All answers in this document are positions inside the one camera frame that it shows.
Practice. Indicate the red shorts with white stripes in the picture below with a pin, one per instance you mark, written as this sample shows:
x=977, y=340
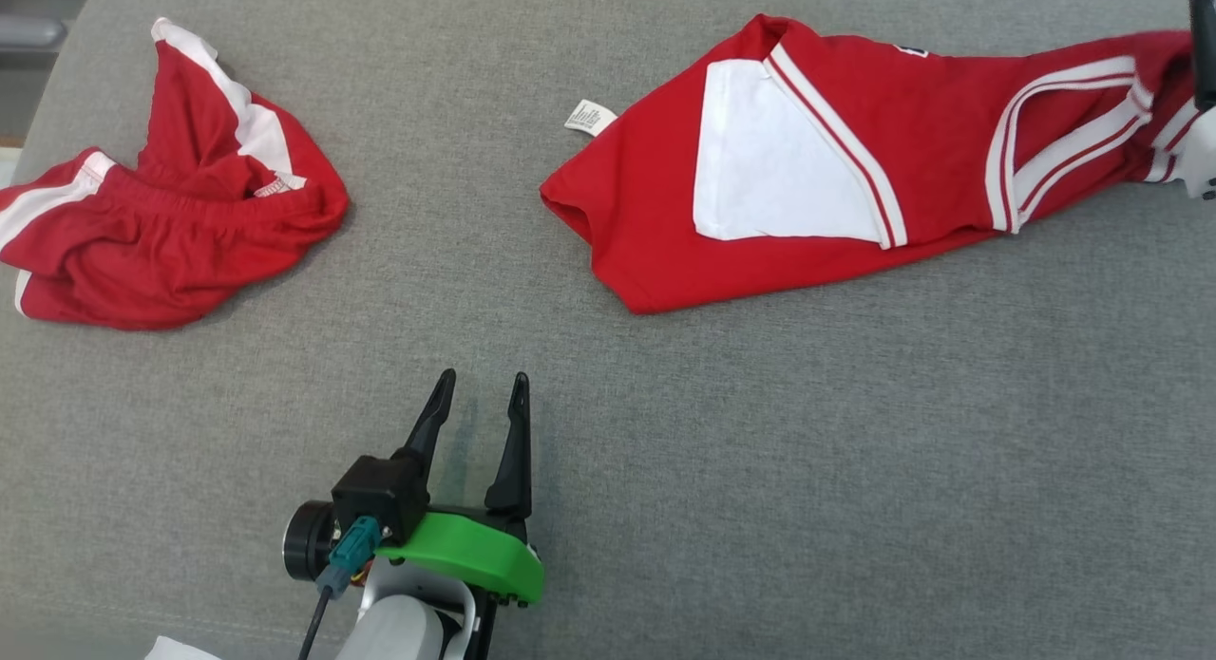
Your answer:
x=180, y=233

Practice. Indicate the red jersey with white trim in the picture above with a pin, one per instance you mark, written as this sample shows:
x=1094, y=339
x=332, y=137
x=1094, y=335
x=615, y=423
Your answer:
x=779, y=261

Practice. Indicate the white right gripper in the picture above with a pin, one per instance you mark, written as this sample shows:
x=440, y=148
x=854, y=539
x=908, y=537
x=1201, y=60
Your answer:
x=1199, y=157

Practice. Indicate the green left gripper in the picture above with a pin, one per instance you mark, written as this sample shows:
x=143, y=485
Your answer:
x=475, y=551

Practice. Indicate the grey rounded bar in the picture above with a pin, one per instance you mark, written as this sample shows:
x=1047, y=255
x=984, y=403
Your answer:
x=28, y=31

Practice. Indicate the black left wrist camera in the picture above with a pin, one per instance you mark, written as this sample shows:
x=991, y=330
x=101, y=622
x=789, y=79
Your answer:
x=375, y=497

